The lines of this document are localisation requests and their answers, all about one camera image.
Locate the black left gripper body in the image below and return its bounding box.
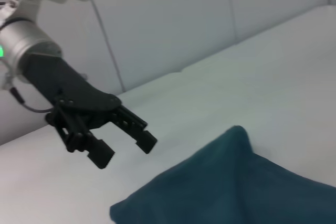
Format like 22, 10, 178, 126
22, 53, 123, 131

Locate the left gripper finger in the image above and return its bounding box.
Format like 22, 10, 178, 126
45, 103, 117, 170
110, 104, 159, 155

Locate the teal blue shirt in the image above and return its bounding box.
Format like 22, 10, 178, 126
109, 125, 336, 224

